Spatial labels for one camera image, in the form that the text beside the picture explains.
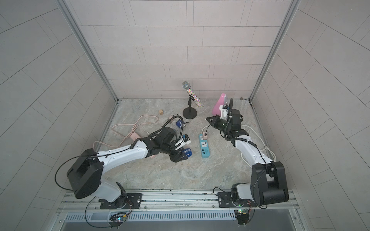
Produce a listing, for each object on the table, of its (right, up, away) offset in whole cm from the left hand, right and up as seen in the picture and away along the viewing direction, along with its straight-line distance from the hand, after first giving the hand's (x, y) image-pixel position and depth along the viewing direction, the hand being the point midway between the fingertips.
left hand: (187, 152), depth 80 cm
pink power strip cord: (-47, +7, +15) cm, 50 cm away
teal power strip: (+10, +2, +9) cm, 14 cm away
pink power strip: (-35, +7, +14) cm, 39 cm away
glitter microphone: (-1, +39, +7) cm, 39 cm away
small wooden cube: (-21, +23, +27) cm, 41 cm away
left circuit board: (-32, -27, -15) cm, 44 cm away
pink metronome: (+20, +24, +23) cm, 39 cm away
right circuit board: (+27, -27, -12) cm, 40 cm away
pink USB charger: (+11, +8, +8) cm, 16 cm away
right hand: (+11, +19, +2) cm, 22 cm away
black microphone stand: (+1, +22, +28) cm, 35 cm away
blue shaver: (+1, +1, -3) cm, 3 cm away
